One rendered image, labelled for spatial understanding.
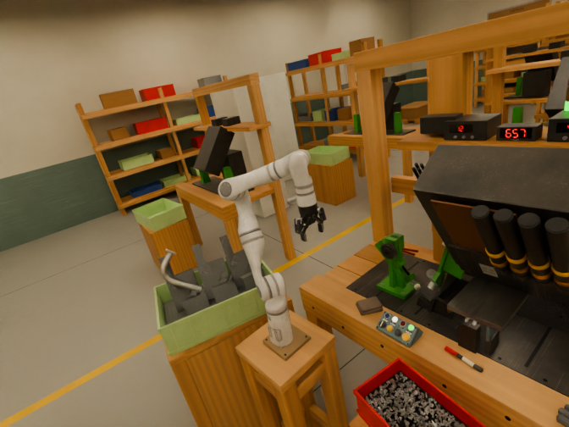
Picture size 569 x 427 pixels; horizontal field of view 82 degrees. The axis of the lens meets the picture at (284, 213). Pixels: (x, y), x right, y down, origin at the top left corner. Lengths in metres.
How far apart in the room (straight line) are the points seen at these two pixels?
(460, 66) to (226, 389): 1.86
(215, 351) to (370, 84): 1.54
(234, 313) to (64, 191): 6.33
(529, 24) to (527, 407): 1.18
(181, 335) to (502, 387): 1.29
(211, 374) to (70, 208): 6.29
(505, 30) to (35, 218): 7.55
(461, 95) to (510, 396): 1.07
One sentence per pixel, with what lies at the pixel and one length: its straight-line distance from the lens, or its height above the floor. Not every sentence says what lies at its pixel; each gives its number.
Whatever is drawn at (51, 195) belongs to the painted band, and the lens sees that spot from 7.74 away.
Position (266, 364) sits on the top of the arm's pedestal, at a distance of 1.47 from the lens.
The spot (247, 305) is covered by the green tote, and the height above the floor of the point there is 0.88.
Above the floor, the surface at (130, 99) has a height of 2.09.
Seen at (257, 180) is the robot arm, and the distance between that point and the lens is 1.25.
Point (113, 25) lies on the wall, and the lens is 7.98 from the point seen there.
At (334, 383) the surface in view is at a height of 0.60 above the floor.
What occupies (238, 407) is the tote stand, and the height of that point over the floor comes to 0.29.
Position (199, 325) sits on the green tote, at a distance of 1.72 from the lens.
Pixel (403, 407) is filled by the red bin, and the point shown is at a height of 0.88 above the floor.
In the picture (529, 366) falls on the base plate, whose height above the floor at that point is 0.90.
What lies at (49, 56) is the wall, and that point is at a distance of 7.74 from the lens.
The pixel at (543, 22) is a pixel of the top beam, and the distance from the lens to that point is 1.44.
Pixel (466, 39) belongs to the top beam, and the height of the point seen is 1.90.
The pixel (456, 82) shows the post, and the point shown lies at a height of 1.75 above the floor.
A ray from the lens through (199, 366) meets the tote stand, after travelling 1.84.
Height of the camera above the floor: 1.90
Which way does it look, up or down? 22 degrees down
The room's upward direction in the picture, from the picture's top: 12 degrees counter-clockwise
